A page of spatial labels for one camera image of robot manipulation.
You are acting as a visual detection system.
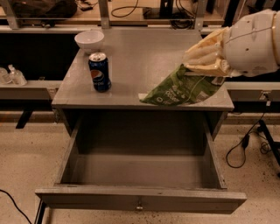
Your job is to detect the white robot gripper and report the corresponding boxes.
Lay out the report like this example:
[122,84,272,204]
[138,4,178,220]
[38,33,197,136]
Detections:
[182,10,280,77]

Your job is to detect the green jalapeno chip bag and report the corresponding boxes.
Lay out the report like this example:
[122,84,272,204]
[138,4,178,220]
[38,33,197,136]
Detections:
[139,64,225,106]

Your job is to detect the open grey top drawer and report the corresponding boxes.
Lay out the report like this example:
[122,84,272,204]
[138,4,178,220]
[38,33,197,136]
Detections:
[36,116,247,214]

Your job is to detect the black bag on shelf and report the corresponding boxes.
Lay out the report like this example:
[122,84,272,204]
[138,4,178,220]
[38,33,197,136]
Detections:
[10,0,77,18]

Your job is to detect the grey wooden cabinet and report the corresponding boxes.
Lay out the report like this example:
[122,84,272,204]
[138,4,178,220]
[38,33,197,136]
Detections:
[52,28,234,142]

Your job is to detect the blue Pepsi can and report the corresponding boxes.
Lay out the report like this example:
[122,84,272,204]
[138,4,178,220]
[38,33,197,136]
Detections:
[88,52,111,92]

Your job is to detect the white ceramic bowl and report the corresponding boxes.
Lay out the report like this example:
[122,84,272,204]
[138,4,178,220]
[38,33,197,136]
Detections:
[74,30,104,54]

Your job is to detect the clear plastic bottles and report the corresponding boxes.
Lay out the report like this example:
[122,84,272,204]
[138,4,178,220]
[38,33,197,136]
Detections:
[0,65,27,86]

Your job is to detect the black cable on shelf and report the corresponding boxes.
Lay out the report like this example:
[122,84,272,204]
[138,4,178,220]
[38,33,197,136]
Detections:
[110,0,152,18]

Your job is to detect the black floor cable right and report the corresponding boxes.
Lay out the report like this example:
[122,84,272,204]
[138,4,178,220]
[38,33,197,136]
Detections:
[225,100,273,170]

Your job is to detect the black floor cable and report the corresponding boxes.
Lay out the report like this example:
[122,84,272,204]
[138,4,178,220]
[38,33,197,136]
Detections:
[0,189,32,224]
[225,100,273,170]

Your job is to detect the black floor cable left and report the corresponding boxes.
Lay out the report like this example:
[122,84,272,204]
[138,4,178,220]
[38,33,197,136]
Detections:
[0,189,32,224]

